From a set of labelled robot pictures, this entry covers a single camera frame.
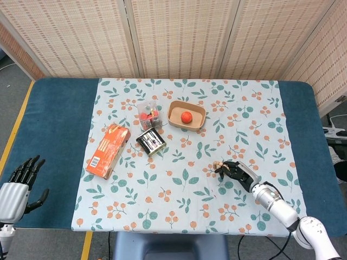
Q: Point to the woven bamboo screen panel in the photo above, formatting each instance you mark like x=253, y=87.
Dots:
x=16, y=51
x=181, y=35
x=328, y=67
x=76, y=35
x=271, y=35

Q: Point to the floral leaf and berry tablecloth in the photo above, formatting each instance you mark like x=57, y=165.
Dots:
x=189, y=151

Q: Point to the white star-shaped stand base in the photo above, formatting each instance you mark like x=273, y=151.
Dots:
x=334, y=131

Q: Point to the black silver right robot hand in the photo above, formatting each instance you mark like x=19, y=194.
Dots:
x=241, y=173

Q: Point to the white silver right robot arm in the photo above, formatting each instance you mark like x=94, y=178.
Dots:
x=279, y=205

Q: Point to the clear plastic box red items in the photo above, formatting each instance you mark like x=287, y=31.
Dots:
x=147, y=116

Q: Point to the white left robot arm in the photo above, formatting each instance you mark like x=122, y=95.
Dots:
x=5, y=235

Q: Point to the orange cardboard snack box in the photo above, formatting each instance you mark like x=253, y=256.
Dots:
x=108, y=151

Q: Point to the beige paper tray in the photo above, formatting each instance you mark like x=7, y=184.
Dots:
x=176, y=117

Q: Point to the orange ball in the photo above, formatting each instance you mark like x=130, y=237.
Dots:
x=186, y=117

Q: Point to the black object beside table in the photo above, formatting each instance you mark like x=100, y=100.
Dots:
x=340, y=165

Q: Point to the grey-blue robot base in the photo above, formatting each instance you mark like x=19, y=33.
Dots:
x=170, y=247

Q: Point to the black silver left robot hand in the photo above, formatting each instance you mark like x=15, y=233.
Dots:
x=13, y=197

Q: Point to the teal fabric table cover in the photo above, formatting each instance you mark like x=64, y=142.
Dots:
x=54, y=122

